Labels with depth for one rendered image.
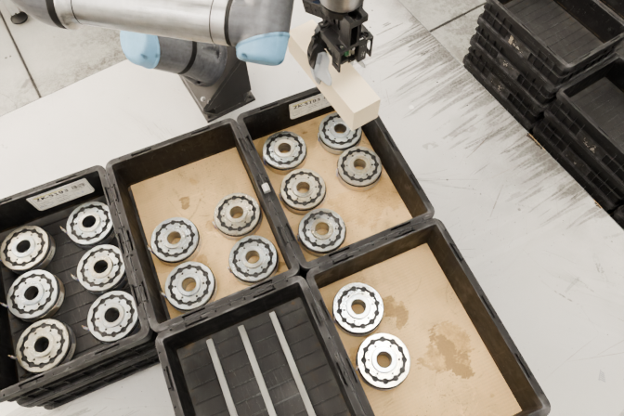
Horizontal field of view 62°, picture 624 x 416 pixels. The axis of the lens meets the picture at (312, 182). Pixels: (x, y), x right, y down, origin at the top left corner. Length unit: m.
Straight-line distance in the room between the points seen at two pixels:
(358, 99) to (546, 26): 1.24
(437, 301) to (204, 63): 0.79
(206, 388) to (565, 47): 1.62
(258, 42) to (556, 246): 0.92
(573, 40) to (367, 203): 1.17
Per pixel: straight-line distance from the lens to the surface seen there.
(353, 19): 0.88
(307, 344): 1.10
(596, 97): 2.14
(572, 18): 2.20
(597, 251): 1.45
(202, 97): 1.43
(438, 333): 1.12
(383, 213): 1.19
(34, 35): 2.96
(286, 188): 1.18
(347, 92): 1.01
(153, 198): 1.26
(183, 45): 1.33
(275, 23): 0.79
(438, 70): 1.60
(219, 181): 1.24
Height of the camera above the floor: 1.91
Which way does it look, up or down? 62 degrees down
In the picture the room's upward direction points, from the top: 2 degrees counter-clockwise
